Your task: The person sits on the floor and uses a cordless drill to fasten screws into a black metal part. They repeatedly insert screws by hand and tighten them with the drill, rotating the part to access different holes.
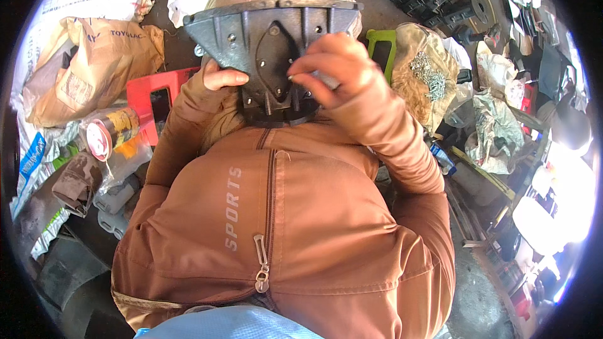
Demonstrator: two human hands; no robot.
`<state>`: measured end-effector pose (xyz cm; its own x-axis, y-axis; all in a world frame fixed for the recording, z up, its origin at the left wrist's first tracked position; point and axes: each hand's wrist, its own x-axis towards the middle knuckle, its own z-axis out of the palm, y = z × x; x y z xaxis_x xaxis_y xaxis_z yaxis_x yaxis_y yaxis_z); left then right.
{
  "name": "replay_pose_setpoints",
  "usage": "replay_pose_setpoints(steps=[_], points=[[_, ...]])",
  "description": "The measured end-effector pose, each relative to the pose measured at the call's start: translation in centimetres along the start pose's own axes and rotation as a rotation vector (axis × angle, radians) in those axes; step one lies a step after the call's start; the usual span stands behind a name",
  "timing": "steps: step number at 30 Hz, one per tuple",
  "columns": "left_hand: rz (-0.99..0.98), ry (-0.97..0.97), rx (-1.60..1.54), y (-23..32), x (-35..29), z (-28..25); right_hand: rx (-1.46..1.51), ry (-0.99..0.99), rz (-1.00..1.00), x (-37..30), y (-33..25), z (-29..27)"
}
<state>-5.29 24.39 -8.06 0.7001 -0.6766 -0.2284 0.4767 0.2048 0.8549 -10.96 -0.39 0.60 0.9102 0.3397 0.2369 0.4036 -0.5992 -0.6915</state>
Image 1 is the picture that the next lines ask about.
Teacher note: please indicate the person's left hand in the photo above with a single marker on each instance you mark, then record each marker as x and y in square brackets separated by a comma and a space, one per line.
[224, 80]

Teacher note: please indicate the person's right hand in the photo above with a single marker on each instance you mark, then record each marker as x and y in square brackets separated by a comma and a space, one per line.
[348, 68]

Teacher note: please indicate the person's right fingers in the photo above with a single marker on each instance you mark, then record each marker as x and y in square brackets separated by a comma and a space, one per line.
[315, 73]

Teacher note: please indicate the black cast metal housing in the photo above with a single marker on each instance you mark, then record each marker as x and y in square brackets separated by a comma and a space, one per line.
[254, 33]

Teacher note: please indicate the green plastic stool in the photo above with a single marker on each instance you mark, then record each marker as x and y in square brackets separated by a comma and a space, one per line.
[374, 37]

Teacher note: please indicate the dirty sack of screws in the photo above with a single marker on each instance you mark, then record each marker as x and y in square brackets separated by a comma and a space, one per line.
[414, 99]

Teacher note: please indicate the pile of metal screws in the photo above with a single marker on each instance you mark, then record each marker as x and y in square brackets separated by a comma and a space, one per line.
[431, 77]

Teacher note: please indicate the person's body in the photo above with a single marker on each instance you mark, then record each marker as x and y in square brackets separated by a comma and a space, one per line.
[301, 226]

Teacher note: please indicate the red plastic stool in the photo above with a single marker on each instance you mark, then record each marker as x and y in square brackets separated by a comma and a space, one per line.
[141, 92]

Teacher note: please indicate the crumpled grey plastic bag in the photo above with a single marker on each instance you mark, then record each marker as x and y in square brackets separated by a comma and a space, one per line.
[494, 136]

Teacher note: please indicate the clear plastic bag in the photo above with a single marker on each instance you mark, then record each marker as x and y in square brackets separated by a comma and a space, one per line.
[129, 160]

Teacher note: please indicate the brown paper sack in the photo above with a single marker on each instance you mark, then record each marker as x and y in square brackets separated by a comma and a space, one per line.
[103, 66]

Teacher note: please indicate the can with red white cap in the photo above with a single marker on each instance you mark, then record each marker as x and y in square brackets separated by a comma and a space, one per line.
[110, 129]

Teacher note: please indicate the grey plastic parts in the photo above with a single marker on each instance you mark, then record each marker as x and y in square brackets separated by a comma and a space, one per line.
[115, 200]

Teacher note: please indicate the cluttered shelf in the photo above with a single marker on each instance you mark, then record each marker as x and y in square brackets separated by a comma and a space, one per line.
[541, 150]

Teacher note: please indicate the white woven sack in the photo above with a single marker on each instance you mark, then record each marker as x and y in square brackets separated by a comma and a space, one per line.
[85, 4]

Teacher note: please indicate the blue white plastic bag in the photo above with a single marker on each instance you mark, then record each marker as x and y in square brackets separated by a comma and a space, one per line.
[33, 160]

